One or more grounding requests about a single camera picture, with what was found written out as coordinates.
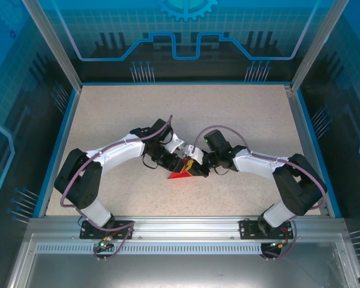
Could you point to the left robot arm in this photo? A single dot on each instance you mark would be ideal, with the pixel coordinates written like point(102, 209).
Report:
point(78, 180)

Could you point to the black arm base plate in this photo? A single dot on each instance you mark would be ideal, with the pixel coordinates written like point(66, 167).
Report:
point(123, 232)
point(249, 229)

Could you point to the long aluminium profile rail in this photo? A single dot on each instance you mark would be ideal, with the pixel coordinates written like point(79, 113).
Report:
point(183, 228)

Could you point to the grey sheet metal tray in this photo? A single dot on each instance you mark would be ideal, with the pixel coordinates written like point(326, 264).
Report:
point(183, 270)

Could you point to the aluminium frame post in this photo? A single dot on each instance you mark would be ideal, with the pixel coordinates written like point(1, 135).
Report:
point(315, 48)
point(57, 48)

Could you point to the short aluminium profile rail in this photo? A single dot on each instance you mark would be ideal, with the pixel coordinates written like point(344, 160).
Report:
point(309, 153)

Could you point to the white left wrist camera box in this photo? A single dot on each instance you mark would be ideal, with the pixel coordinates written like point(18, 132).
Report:
point(175, 144)

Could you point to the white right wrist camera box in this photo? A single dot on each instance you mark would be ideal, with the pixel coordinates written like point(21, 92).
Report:
point(195, 154)

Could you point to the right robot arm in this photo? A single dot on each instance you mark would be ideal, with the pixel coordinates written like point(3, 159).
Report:
point(297, 186)

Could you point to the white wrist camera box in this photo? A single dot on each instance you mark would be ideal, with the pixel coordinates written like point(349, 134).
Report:
point(195, 154)
point(175, 144)

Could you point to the small adapter with green light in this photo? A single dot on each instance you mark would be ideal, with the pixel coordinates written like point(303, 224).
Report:
point(104, 243)
point(277, 244)

